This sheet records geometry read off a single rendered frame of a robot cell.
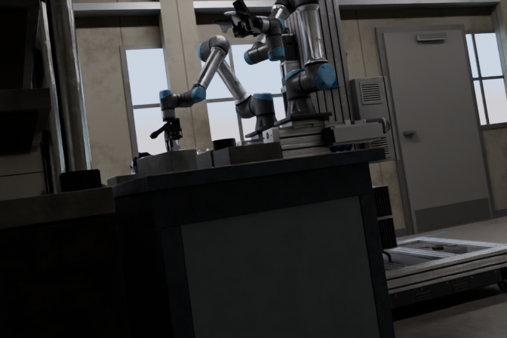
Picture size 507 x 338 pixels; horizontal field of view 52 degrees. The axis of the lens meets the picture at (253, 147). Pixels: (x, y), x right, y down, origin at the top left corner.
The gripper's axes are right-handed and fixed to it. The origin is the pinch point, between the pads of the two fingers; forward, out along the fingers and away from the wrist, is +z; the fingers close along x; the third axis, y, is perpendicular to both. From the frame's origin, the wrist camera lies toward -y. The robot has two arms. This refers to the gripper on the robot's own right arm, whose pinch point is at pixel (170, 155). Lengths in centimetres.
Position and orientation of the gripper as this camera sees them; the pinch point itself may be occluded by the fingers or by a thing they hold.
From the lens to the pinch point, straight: 279.0
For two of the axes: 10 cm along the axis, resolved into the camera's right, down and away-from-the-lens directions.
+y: 9.0, -1.0, 4.3
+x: -4.1, 1.2, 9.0
